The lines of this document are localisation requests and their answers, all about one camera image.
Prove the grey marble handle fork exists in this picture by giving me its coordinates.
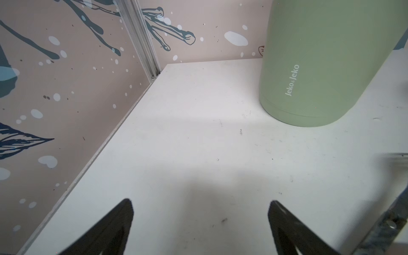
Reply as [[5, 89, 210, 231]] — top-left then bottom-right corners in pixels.
[[352, 153, 408, 255]]

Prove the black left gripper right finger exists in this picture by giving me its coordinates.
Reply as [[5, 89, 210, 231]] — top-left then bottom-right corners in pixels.
[[268, 200, 338, 255]]

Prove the aluminium frame corner post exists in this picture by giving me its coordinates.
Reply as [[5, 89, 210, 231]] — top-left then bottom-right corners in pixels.
[[116, 0, 161, 83]]

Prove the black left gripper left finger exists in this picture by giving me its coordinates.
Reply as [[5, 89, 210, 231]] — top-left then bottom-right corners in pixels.
[[60, 199, 134, 255]]

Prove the green thermos jug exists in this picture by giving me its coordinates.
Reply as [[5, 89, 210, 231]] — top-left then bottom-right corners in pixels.
[[259, 1, 408, 127]]

